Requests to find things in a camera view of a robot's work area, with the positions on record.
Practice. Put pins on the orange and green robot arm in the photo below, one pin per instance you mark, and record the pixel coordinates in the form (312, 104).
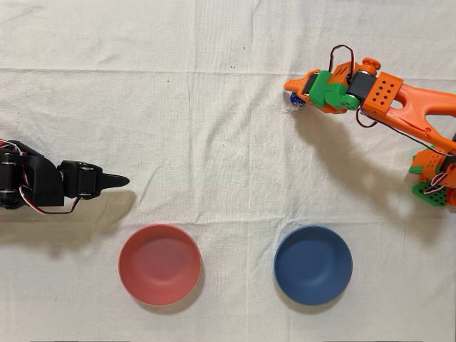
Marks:
(409, 103)

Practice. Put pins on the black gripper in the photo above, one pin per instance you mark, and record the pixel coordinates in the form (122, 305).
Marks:
(86, 181)

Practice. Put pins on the red bowl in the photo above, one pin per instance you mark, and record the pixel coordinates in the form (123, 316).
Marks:
(160, 265)

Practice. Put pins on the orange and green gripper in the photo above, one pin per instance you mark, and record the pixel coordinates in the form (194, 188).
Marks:
(309, 86)

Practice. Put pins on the white wrinkled table cloth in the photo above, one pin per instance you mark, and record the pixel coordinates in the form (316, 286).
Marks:
(213, 124)

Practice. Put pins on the blue bowl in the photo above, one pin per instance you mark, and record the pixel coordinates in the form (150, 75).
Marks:
(313, 265)

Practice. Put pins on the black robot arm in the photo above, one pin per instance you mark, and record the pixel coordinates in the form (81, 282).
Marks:
(39, 178)

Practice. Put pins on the blue candy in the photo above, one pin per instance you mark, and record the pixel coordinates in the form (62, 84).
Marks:
(296, 99)

